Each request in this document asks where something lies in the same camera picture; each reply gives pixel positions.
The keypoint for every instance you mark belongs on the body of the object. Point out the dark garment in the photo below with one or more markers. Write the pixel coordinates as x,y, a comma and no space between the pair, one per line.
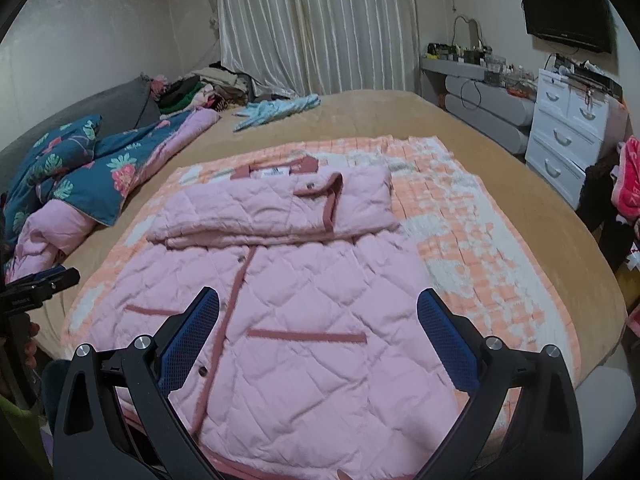
605,200

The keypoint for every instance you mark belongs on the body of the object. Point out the black set-top box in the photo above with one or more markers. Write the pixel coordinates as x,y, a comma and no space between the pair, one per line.
595,82

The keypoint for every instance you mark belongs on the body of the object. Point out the blue floral quilt pink lining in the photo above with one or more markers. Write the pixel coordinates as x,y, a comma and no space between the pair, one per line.
125,160

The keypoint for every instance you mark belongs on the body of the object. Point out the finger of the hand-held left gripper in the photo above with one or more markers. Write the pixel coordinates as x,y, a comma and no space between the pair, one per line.
45,285

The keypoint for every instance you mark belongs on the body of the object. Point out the pile of mixed clothes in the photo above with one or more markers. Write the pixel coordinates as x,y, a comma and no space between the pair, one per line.
210,87

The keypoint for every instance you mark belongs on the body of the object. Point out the bed with tan cover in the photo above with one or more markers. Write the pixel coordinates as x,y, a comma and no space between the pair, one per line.
375,115

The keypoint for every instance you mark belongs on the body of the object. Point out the white drawer cabinet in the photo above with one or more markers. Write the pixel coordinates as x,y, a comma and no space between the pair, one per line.
565,135

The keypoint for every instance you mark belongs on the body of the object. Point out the clutter of small table bottles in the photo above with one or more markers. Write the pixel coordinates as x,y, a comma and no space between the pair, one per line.
480,60

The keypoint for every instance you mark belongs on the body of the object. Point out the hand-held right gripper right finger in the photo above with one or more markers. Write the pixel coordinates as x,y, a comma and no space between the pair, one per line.
447,340

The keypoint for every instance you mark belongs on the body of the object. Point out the blue floral pillow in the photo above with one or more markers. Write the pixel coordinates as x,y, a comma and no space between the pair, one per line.
65,145

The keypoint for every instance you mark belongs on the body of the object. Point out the black wall television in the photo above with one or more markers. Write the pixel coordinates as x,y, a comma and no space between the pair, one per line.
565,10

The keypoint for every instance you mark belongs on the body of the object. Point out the grey headboard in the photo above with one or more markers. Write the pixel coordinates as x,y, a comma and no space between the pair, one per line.
100,105

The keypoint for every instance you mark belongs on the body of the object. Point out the orange checked blanket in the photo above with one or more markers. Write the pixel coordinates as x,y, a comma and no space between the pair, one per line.
475,240

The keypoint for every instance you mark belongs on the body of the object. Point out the light blue garment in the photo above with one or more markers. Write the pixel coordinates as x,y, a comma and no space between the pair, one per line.
275,110

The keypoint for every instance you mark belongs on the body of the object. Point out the white striped curtain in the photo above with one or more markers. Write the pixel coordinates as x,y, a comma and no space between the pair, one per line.
320,25

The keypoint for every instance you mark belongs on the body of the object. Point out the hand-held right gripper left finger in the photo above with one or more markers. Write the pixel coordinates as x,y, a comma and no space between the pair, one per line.
192,340

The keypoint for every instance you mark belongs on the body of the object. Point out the pink printed towel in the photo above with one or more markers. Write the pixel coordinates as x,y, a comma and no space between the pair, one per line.
631,180

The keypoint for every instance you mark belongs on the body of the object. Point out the person's left hand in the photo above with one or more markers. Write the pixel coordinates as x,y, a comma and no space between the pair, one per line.
32,332

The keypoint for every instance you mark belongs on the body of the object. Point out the pink quilted jacket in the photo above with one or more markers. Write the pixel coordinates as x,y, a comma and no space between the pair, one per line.
310,285

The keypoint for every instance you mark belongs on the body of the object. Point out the grey dressing table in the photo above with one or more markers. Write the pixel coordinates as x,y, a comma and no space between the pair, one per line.
490,105

